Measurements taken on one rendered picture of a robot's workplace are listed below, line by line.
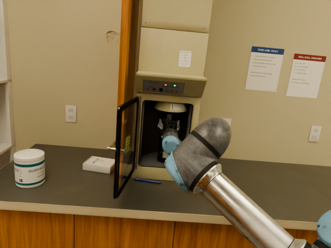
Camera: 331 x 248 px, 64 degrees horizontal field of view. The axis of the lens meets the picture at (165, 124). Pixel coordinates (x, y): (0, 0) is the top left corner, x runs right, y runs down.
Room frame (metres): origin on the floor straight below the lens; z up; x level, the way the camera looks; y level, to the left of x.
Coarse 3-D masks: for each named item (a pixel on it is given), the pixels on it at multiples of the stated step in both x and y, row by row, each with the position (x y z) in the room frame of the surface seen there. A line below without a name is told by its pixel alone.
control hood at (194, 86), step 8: (136, 72) 1.21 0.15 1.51; (144, 72) 1.21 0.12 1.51; (152, 72) 1.26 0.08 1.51; (136, 80) 1.22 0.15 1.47; (152, 80) 1.21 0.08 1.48; (160, 80) 1.21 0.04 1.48; (168, 80) 1.20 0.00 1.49; (176, 80) 1.20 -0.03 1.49; (184, 80) 1.20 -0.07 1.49; (192, 80) 1.20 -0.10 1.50; (200, 80) 1.20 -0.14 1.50; (136, 88) 1.26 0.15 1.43; (184, 88) 1.24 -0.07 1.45; (192, 88) 1.24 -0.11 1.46; (200, 88) 1.24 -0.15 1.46; (200, 96) 1.28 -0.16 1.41
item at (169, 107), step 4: (156, 104) 1.39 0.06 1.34; (160, 104) 1.35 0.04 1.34; (164, 104) 1.34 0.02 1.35; (168, 104) 1.33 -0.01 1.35; (172, 104) 1.33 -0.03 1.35; (176, 104) 1.34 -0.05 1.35; (180, 104) 1.35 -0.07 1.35; (184, 104) 1.38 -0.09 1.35; (156, 108) 1.36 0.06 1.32; (160, 108) 1.34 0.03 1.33; (164, 108) 1.33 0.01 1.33; (168, 108) 1.32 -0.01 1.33; (172, 108) 1.32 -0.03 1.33; (176, 108) 1.33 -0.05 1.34; (180, 108) 1.34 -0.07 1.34; (184, 108) 1.36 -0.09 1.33; (176, 112) 1.32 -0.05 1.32
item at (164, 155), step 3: (162, 123) 1.37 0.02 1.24; (162, 135) 1.37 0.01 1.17; (159, 138) 1.40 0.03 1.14; (162, 138) 1.37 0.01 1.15; (159, 141) 1.39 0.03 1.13; (162, 141) 1.37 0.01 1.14; (159, 144) 1.39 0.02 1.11; (159, 147) 1.39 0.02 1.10; (162, 147) 1.37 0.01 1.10; (159, 150) 1.38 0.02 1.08; (162, 150) 1.37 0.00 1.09; (159, 153) 1.38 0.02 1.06; (162, 153) 1.37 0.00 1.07; (165, 153) 1.36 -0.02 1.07; (162, 156) 1.36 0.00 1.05; (165, 156) 1.36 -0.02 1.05
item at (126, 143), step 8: (136, 96) 1.25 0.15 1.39; (136, 104) 1.25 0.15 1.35; (128, 112) 1.11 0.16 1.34; (128, 120) 1.12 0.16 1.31; (128, 128) 1.12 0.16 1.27; (128, 136) 1.13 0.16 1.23; (128, 144) 1.14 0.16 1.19; (128, 152) 1.15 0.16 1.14; (120, 160) 1.03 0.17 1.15; (128, 160) 1.16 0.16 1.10; (120, 168) 1.03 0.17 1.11; (128, 168) 1.16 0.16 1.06; (120, 176) 1.04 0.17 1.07; (120, 184) 1.05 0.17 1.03
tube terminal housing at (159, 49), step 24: (144, 48) 1.30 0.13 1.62; (168, 48) 1.30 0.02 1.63; (192, 48) 1.31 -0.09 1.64; (168, 72) 1.30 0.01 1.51; (192, 72) 1.31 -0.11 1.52; (144, 96) 1.30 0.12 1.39; (168, 96) 1.30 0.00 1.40; (192, 96) 1.31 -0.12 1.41; (192, 120) 1.31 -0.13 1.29; (144, 168) 1.30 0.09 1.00
